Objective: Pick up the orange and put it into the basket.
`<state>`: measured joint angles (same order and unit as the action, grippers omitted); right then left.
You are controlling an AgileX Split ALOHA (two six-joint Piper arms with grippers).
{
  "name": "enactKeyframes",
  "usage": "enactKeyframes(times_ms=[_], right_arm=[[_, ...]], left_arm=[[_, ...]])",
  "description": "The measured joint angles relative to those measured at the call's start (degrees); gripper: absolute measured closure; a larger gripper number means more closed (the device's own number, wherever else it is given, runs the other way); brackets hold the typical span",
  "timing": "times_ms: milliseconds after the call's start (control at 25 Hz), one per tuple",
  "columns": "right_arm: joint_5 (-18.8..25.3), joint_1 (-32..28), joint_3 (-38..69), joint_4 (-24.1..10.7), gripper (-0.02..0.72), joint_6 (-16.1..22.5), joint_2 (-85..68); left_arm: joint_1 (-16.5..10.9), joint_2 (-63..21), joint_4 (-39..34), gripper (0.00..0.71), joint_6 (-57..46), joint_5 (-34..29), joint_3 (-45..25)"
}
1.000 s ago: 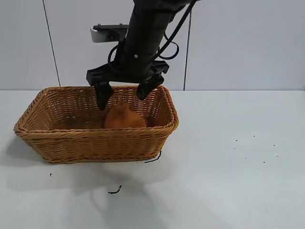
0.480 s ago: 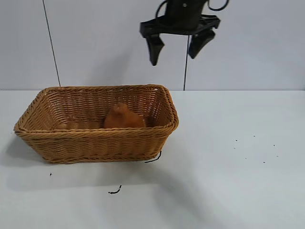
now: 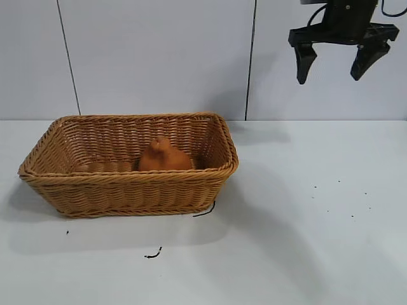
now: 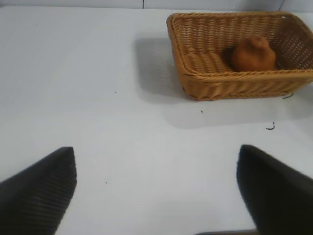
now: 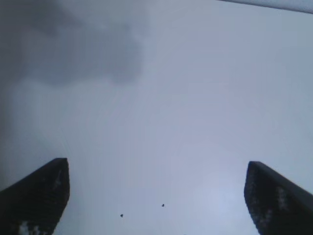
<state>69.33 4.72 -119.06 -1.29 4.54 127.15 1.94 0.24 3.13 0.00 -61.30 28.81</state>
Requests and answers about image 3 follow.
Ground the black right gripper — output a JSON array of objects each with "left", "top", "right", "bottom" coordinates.
[{"left": 288, "top": 0, "right": 400, "bottom": 85}]

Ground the bumpy orange fruit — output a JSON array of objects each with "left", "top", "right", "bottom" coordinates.
[{"left": 137, "top": 137, "right": 193, "bottom": 172}]

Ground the brown woven wicker basket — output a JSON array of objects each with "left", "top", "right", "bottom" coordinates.
[{"left": 18, "top": 111, "right": 240, "bottom": 219}]

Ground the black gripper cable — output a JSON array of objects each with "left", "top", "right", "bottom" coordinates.
[{"left": 305, "top": 3, "right": 328, "bottom": 27}]

